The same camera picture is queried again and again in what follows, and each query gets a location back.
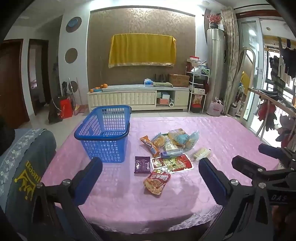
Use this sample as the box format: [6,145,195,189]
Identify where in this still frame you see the orange pouch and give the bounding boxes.
[168,128,189,146]

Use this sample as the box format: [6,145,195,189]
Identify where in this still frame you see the standing air conditioner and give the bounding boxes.
[206,28,226,114]

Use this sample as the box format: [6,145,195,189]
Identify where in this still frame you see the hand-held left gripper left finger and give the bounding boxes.
[29,157,103,241]

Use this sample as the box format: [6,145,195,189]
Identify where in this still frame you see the flower vase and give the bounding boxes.
[206,13,223,29]

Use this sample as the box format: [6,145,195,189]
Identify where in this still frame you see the cracker packet with green ends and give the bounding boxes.
[162,139,183,154]

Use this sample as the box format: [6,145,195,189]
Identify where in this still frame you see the long orange candy packet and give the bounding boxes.
[139,136,160,158]

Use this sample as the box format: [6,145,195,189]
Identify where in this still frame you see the red bag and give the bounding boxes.
[59,96,74,119]

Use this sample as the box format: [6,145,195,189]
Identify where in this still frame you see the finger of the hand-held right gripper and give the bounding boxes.
[232,156,296,183]
[258,143,296,163]

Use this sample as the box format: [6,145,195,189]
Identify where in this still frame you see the arched white frame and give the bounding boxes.
[239,47,257,121]

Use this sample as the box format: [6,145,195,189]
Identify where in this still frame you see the round cookie packet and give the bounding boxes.
[150,133,170,151]

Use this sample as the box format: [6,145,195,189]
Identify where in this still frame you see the clothes drying rack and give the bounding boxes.
[248,88,296,144]

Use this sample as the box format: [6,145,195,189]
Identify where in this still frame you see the striped curtain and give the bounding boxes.
[221,6,240,115]

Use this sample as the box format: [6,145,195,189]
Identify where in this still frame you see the broom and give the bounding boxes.
[73,77,86,115]

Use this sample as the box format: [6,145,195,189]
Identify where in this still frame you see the pink bag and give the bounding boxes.
[206,97,224,117]

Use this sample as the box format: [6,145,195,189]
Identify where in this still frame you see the blue plastic basket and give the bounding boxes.
[74,105,132,163]

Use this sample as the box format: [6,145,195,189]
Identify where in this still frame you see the cardboard box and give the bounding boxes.
[169,74,190,88]

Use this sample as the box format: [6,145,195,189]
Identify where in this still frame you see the dark blue snack packet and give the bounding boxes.
[160,149,184,159]

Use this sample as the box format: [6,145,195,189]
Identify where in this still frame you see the pink tablecloth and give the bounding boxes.
[40,115,281,234]

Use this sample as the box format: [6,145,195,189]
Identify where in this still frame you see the black bag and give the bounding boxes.
[48,96,64,124]

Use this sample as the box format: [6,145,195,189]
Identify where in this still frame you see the red orange snack packet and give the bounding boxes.
[143,169,171,195]

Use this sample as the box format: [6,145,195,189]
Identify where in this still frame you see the round wall plate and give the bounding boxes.
[66,17,82,33]
[65,48,78,64]

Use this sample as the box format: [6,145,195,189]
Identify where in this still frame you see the clear cracker packet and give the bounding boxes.
[192,148,212,161]

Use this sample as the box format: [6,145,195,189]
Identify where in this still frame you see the white tv cabinet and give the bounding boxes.
[87,85,190,111]

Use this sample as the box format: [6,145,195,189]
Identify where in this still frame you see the purple snack packet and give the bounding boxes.
[134,156,151,174]

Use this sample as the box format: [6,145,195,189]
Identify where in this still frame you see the white storage rack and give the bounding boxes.
[186,66,211,113]

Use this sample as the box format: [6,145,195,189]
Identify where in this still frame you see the dark wooden door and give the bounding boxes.
[0,39,29,129]

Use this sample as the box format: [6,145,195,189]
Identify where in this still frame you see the hanging clothes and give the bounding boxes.
[268,39,296,93]

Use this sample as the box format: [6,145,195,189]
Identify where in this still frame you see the clear bluish snack packet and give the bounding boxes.
[183,130,200,151]

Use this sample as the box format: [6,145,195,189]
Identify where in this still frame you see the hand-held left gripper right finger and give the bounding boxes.
[198,158,275,241]

